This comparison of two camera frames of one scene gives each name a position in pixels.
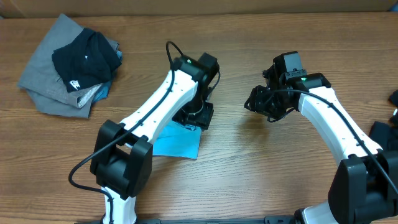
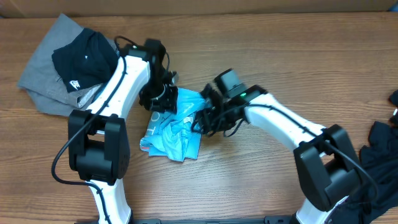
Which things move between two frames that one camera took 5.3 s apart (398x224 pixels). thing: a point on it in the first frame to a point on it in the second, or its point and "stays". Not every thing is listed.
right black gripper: x=258 y=99 to x=212 y=112
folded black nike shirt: x=89 y=60 stays
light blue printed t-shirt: x=175 y=139 stays
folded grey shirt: x=42 y=81 stays
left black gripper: x=203 y=120 to x=169 y=104
